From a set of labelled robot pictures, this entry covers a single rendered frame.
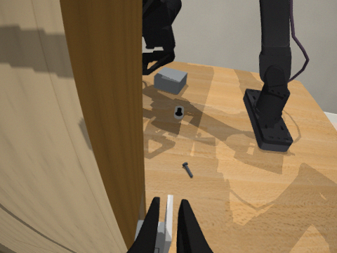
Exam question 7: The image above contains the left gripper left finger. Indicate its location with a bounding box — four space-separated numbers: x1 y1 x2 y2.
127 197 160 253

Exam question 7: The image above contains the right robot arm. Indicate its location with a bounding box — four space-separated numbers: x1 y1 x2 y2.
245 0 293 146

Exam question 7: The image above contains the tan wooden door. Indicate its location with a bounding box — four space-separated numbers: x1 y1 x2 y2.
0 0 147 253

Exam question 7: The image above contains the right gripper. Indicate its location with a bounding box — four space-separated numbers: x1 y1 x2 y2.
142 0 176 75

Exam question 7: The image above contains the grey mortise lock with keyhole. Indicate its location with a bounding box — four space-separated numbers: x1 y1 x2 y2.
135 195 173 253

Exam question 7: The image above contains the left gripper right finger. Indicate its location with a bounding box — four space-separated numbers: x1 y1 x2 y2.
176 199 213 253

